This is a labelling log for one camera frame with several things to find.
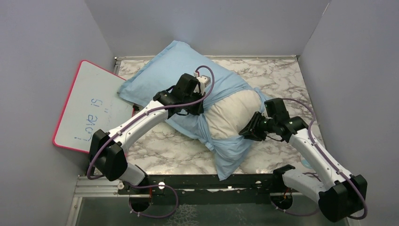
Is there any aluminium table edge frame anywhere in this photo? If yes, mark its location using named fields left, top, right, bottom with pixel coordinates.
left=114, top=55, right=298, bottom=62

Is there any small blue white packet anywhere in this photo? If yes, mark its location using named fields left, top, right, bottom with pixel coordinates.
left=300, top=156, right=312, bottom=169

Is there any pink framed whiteboard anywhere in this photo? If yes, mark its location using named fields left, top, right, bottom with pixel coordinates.
left=52, top=60, right=133, bottom=153

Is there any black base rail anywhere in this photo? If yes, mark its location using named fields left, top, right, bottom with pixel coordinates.
left=118, top=174, right=293, bottom=209

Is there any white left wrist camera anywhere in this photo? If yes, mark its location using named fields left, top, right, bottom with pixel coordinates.
left=193, top=72, right=211, bottom=95

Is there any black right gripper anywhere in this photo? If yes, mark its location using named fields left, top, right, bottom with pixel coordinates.
left=239, top=111, right=277, bottom=141

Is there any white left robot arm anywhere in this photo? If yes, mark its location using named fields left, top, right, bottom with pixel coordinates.
left=87, top=72, right=214, bottom=194

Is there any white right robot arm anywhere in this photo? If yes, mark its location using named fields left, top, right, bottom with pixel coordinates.
left=239, top=98, right=368, bottom=222

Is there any white pillow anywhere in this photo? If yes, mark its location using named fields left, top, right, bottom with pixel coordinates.
left=205, top=90, right=261, bottom=139

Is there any light blue pillowcase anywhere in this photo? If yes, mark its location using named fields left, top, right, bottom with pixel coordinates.
left=118, top=41, right=268, bottom=180

